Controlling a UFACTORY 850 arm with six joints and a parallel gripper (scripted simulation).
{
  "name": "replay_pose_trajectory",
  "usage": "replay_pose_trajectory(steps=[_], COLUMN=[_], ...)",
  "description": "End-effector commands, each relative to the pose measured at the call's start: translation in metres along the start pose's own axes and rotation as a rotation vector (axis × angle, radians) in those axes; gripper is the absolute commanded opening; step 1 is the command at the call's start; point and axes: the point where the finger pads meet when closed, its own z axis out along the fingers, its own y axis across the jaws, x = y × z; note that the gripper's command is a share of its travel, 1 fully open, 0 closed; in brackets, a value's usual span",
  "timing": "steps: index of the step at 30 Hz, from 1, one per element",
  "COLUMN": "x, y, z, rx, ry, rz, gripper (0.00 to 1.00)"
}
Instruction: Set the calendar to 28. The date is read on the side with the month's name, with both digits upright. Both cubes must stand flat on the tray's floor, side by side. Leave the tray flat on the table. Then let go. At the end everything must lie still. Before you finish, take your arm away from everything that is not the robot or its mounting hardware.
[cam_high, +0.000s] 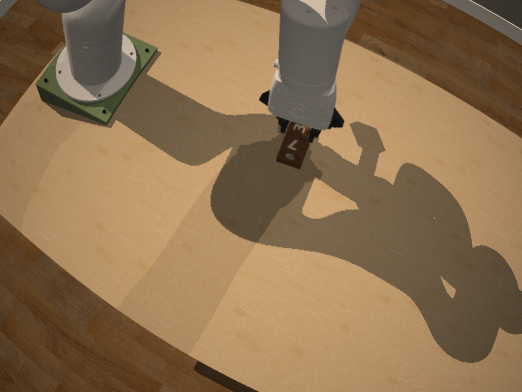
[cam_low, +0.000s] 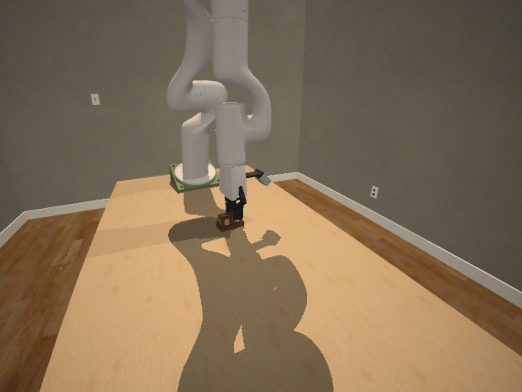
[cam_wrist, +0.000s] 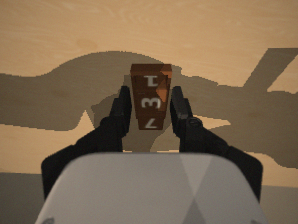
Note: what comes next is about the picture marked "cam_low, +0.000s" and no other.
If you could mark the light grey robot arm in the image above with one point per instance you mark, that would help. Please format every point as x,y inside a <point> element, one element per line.
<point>228,28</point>

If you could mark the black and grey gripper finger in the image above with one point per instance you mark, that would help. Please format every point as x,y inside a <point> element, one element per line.
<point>229,205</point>
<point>238,207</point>

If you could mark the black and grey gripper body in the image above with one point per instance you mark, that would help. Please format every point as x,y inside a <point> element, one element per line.
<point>230,178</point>

